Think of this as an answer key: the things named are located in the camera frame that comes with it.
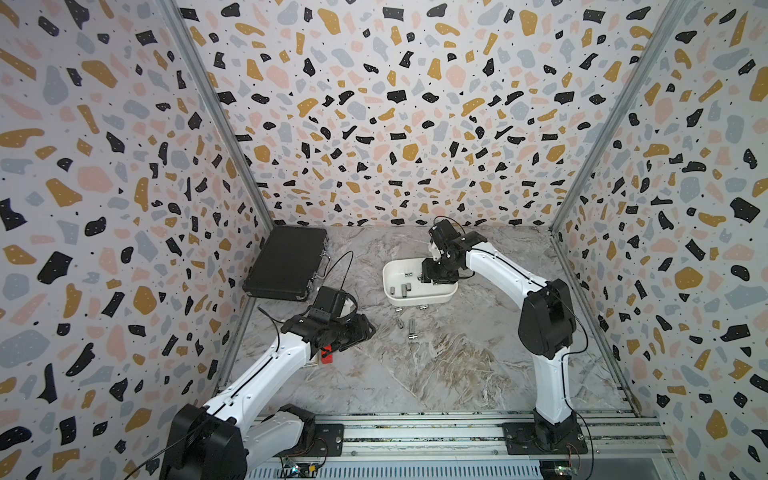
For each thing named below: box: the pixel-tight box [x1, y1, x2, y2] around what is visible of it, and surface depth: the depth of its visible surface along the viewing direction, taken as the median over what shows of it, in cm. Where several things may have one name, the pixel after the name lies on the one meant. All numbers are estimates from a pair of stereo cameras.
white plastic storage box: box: [382, 257, 458, 307], surface depth 105 cm
